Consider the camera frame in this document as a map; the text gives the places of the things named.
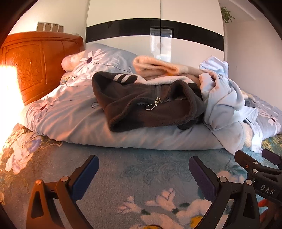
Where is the pale blue garment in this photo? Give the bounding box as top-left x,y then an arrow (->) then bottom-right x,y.
198,55 -> 265,154

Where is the pale blue floral duvet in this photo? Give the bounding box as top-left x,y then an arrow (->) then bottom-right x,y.
21,43 -> 282,154

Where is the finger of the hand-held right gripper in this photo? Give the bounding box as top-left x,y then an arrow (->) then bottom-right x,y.
234,150 -> 265,177
262,149 -> 282,170

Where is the green hanging plant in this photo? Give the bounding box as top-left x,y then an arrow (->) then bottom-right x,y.
220,6 -> 236,23

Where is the white wardrobe with black band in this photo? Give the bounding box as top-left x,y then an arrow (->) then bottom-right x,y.
85,0 -> 226,73

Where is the beige multi photo frame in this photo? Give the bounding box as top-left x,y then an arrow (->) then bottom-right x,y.
36,21 -> 65,32

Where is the carved wooden headboard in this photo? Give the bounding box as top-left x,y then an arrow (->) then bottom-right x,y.
0,31 -> 85,106

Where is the brown fleece jacket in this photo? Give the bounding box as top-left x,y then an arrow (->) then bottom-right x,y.
91,71 -> 205,132

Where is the teal floral blanket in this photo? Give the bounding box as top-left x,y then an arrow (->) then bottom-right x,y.
0,122 -> 282,229

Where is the white pillow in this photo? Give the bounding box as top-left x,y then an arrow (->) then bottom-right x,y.
61,54 -> 85,72

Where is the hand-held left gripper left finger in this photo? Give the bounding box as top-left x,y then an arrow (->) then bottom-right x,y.
26,155 -> 99,229

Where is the cream fleece garment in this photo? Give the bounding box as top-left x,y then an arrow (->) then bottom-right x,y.
133,55 -> 201,85

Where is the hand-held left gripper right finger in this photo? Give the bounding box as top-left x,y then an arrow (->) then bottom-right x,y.
189,156 -> 261,229

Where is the grey garment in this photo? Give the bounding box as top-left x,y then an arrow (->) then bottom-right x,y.
243,98 -> 257,108

